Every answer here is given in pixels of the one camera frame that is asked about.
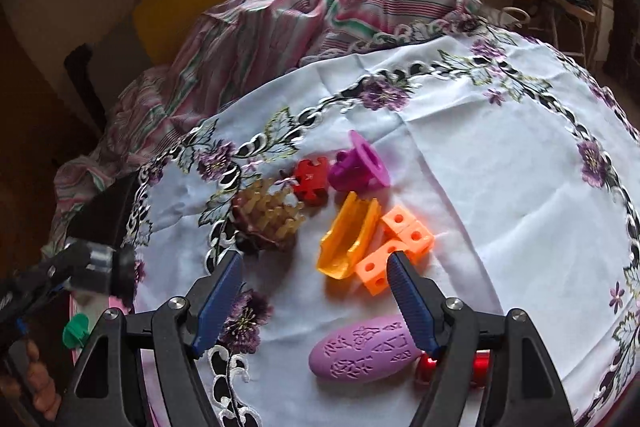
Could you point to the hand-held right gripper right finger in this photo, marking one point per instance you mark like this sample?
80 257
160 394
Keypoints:
410 302

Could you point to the purple embossed oval piece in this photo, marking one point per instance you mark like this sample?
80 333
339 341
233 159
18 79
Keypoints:
362 349

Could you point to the purple funnel toy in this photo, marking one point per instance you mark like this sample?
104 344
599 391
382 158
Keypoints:
357 164

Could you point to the red cylinder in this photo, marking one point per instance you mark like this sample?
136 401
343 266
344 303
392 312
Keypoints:
475 363

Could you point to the yellow headboard cushion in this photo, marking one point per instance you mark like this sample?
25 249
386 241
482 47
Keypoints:
175 7

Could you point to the brown peg toy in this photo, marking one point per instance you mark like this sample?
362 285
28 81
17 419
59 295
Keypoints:
267 217

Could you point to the dark green plastic piece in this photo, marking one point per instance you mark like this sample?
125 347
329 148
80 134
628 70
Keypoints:
75 329

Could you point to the red puzzle piece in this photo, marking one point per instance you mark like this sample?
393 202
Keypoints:
311 179

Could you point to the orange cube block piece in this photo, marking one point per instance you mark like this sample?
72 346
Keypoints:
400 247

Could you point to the purple and orange toy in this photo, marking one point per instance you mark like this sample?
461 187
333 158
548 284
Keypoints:
347 239

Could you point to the white embroidered tablecloth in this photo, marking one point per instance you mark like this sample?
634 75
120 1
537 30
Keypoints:
475 187

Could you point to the person's left hand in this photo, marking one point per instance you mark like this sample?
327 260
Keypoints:
42 399

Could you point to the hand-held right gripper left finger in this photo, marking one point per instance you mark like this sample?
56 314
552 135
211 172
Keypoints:
220 302

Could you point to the pink striped blanket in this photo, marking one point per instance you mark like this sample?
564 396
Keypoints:
280 32

